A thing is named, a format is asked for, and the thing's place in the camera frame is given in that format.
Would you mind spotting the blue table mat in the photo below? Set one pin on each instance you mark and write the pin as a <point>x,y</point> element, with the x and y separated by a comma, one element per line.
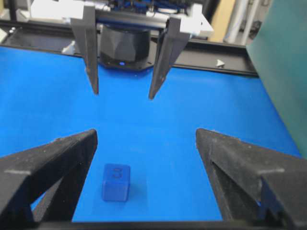
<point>46,96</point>

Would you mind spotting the green backdrop sheet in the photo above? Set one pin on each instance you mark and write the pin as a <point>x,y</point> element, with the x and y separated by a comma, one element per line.
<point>279,55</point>

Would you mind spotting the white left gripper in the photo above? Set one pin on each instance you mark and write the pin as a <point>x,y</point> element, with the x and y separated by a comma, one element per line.
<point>177,19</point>

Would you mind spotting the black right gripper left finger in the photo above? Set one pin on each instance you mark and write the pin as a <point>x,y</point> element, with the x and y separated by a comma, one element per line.
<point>44,183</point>

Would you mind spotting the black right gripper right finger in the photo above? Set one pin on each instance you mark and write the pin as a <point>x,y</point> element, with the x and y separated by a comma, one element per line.
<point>251,182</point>

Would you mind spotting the blue block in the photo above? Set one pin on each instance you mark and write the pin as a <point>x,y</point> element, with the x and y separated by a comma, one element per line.
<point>116,182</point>

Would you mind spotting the black table edge rail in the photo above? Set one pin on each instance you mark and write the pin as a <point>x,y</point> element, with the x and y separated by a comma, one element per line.
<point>198,54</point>

